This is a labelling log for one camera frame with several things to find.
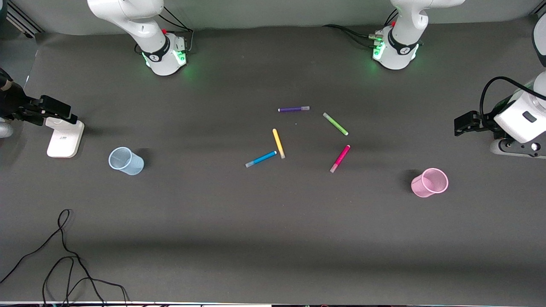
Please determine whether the aluminium frame rail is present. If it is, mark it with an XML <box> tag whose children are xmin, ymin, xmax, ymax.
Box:
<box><xmin>6</xmin><ymin>0</ymin><xmax>44</xmax><ymax>39</ymax></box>

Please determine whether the blue marker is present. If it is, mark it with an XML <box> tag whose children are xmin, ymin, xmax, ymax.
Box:
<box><xmin>245</xmin><ymin>151</ymin><xmax>278</xmax><ymax>168</ymax></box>

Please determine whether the yellow marker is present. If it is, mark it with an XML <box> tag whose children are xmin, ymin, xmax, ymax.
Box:
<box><xmin>273</xmin><ymin>128</ymin><xmax>286</xmax><ymax>159</ymax></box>

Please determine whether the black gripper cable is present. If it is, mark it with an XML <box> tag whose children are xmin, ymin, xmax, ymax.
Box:
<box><xmin>479</xmin><ymin>76</ymin><xmax>546</xmax><ymax>122</ymax></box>

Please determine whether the black arm base cable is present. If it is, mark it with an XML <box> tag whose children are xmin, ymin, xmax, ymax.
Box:
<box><xmin>159</xmin><ymin>6</ymin><xmax>195</xmax><ymax>54</ymax></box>
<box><xmin>322</xmin><ymin>9</ymin><xmax>399</xmax><ymax>48</ymax></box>

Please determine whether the pink marker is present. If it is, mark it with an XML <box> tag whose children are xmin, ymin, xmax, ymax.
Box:
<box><xmin>329</xmin><ymin>145</ymin><xmax>351</xmax><ymax>174</ymax></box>

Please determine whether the green marker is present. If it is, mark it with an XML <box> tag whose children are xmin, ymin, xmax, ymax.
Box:
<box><xmin>323</xmin><ymin>112</ymin><xmax>349</xmax><ymax>136</ymax></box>

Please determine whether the thin black loose cable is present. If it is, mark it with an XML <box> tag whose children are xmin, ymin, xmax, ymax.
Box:
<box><xmin>0</xmin><ymin>209</ymin><xmax>81</xmax><ymax>284</ymax></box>
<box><xmin>41</xmin><ymin>255</ymin><xmax>129</xmax><ymax>307</ymax></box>

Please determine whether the translucent blue plastic cup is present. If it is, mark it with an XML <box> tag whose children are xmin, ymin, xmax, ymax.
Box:
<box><xmin>108</xmin><ymin>147</ymin><xmax>145</xmax><ymax>176</ymax></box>

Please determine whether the pink plastic cup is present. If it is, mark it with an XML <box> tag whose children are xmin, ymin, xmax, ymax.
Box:
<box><xmin>411</xmin><ymin>168</ymin><xmax>449</xmax><ymax>198</ymax></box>

